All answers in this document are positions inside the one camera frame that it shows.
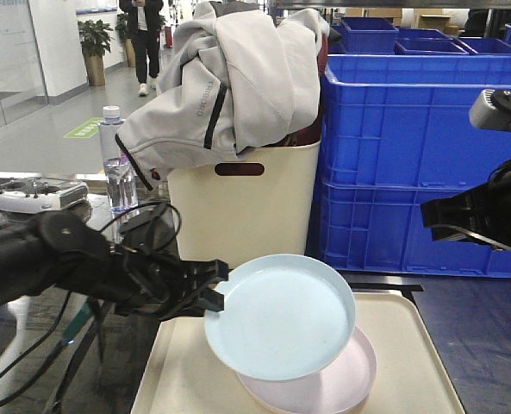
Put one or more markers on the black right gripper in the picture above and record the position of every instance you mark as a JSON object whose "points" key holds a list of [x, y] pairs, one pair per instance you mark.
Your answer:
{"points": [[481, 215]]}

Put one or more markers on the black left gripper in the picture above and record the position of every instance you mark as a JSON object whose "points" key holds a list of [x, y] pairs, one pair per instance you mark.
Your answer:
{"points": [[145, 243]]}

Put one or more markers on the light blue plate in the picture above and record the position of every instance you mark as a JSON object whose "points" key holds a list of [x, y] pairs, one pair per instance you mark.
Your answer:
{"points": [[285, 317]]}

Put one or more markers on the light pink plate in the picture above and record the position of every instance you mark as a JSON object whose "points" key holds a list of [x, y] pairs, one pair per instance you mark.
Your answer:
{"points": [[338, 388]]}

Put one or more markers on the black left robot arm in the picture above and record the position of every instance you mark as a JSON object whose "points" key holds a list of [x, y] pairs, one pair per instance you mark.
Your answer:
{"points": [[56, 248]]}

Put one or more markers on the beige tray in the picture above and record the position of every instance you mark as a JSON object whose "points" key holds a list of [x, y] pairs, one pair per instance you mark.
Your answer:
{"points": [[184, 376]]}

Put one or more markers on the cream plastic bin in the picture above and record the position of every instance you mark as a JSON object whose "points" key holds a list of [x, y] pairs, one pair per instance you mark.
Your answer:
{"points": [[240, 211]]}

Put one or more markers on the blue stacked crate lower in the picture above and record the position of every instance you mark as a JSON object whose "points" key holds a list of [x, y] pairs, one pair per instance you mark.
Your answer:
{"points": [[376, 228]]}

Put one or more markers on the blue stacked crate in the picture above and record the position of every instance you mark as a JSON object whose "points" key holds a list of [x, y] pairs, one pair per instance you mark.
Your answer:
{"points": [[405, 120], [376, 228]]}

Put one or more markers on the blue stacked crate upper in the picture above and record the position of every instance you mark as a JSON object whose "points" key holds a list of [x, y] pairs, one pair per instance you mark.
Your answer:
{"points": [[405, 120]]}

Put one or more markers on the clear water bottle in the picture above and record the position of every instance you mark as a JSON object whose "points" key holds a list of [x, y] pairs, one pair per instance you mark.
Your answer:
{"points": [[121, 185]]}

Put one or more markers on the white remote controller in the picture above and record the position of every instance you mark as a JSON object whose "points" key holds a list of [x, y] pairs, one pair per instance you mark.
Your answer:
{"points": [[32, 195]]}

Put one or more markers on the grey jacket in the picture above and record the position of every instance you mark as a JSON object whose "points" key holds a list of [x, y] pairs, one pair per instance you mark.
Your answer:
{"points": [[236, 82]]}

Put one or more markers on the potted plant gold pot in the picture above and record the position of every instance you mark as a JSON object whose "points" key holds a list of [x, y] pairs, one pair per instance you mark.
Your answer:
{"points": [[95, 39]]}

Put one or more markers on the walking person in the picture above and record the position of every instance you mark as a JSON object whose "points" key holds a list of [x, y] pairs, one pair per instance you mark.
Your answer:
{"points": [[143, 24]]}

